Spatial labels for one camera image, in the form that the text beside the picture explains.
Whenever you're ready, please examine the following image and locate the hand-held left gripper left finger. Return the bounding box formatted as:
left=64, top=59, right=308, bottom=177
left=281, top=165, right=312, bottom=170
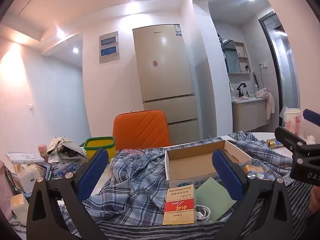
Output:
left=26, top=148, right=110, bottom=240

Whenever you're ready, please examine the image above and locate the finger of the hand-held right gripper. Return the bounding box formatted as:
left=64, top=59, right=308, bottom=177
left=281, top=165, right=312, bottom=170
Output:
left=274, top=126, right=308, bottom=152
left=303, top=109, right=320, bottom=127

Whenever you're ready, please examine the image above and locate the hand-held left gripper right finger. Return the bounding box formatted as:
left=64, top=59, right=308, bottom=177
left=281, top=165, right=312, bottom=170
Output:
left=212, top=149, right=294, bottom=240

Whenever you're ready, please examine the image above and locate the cardboard box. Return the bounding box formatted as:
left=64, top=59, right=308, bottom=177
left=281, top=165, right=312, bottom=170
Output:
left=164, top=140, right=253, bottom=188

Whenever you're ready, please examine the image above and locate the white charging cable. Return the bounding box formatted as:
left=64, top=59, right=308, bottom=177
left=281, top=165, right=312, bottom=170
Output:
left=195, top=204, right=212, bottom=222

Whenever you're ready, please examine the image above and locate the red cigarette box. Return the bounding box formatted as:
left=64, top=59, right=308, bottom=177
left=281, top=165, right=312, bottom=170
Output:
left=162, top=187, right=197, bottom=226

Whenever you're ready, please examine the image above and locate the person's right hand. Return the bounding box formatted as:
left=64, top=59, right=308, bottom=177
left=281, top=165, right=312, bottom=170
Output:
left=310, top=186, right=320, bottom=213

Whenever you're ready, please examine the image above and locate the gold cigarette box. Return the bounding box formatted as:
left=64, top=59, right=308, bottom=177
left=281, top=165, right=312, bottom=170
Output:
left=266, top=138, right=284, bottom=149
left=243, top=164, right=270, bottom=181

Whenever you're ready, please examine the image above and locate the clear plastic bag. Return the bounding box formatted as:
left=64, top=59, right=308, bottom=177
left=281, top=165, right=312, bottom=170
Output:
left=279, top=107, right=303, bottom=137

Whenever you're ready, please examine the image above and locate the green paper pad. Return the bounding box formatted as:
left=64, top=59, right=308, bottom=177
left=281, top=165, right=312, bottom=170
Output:
left=195, top=177, right=237, bottom=222

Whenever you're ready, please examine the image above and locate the yellow basket with green rim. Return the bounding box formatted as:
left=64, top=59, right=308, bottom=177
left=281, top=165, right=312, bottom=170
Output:
left=83, top=136, right=116, bottom=159

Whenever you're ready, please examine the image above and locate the blue plastic packet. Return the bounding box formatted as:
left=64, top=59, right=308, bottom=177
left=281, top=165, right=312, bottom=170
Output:
left=52, top=164, right=76, bottom=178

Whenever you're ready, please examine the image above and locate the grey crumpled cloth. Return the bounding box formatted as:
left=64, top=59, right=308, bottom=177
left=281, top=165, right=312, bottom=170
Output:
left=47, top=137, right=88, bottom=161

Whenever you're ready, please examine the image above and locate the blue plaid shirt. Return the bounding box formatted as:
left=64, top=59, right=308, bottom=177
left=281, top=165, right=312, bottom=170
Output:
left=59, top=131, right=298, bottom=227

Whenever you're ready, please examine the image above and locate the pink towel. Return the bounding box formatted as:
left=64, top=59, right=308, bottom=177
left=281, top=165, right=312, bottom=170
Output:
left=255, top=88, right=275, bottom=121

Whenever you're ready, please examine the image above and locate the bathroom vanity cabinet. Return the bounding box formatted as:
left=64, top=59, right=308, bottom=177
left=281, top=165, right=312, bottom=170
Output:
left=231, top=97, right=268, bottom=133

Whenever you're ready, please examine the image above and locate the pink cylinder bottle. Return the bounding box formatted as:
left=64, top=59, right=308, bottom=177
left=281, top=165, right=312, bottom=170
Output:
left=38, top=144, right=49, bottom=159

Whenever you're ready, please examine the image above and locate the white plastic bottle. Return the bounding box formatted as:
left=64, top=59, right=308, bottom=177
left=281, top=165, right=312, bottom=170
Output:
left=13, top=163, right=47, bottom=196

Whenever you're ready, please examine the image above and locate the orange chair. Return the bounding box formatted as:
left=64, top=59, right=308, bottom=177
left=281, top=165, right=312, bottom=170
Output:
left=112, top=109, right=172, bottom=151

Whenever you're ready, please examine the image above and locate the black faucet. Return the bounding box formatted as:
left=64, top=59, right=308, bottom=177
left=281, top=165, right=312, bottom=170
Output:
left=236, top=82, right=247, bottom=98

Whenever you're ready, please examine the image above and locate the white flat box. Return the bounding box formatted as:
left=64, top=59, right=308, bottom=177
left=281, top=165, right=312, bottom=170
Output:
left=6, top=151, right=45, bottom=166

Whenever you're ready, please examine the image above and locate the small yellow box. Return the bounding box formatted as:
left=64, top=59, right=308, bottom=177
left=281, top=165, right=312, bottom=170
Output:
left=10, top=194, right=30, bottom=216

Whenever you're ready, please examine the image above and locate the bathroom mirror cabinet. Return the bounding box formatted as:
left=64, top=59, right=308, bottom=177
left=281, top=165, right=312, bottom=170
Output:
left=219, top=39, right=252, bottom=74

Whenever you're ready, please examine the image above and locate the beige refrigerator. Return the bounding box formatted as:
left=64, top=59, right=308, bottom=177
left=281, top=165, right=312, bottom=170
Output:
left=132, top=24, right=200, bottom=146

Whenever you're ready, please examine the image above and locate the black door frame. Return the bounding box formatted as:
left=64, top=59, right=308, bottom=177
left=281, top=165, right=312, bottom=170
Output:
left=258, top=11, right=301, bottom=128

